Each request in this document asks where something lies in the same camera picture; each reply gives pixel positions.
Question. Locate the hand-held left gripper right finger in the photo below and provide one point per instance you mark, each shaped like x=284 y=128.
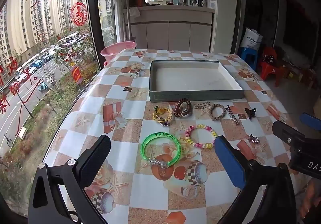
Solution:
x=230 y=161

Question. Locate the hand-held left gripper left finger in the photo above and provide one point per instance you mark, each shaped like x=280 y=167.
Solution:
x=95 y=161

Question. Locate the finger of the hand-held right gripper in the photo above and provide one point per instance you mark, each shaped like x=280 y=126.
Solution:
x=312 y=121
x=286 y=132

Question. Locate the small silver charm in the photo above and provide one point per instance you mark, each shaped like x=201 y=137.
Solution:
x=253 y=138

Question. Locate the black claw hair clip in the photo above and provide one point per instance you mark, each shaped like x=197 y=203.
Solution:
x=250 y=113

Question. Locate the silver star hair clip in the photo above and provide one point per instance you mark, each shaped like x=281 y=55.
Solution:
x=232 y=115

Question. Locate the green translucent bangle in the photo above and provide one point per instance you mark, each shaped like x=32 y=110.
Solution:
x=145 y=147

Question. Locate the silver ornate brooch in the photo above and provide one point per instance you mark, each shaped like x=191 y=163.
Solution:
x=166 y=123

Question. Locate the grey-green shallow tray box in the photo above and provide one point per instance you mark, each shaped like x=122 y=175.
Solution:
x=190 y=81

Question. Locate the person's right hand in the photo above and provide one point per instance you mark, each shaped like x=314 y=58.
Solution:
x=312 y=197

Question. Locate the small yellow boxes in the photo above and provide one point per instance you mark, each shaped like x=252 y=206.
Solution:
x=296 y=76

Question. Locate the checked seashell print tablecloth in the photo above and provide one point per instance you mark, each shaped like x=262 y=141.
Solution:
x=150 y=189

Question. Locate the metal bunny hair clip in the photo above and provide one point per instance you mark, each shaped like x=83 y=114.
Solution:
x=202 y=106

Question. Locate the red plastic chair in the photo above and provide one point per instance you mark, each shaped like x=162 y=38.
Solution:
x=272 y=68

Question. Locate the blue plastic stool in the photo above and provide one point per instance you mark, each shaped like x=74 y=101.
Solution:
x=247 y=57

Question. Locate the white printed bag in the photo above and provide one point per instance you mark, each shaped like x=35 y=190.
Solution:
x=250 y=38

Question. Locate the red window lettering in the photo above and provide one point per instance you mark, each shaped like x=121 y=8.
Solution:
x=13 y=91

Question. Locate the pink plastic basin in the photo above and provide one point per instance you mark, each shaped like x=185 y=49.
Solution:
x=115 y=49

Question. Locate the white cabinet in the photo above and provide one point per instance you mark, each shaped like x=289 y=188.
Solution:
x=175 y=31

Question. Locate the red horse window decal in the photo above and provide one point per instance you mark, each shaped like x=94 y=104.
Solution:
x=79 y=14

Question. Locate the white hanging towel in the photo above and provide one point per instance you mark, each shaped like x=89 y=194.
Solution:
x=134 y=12

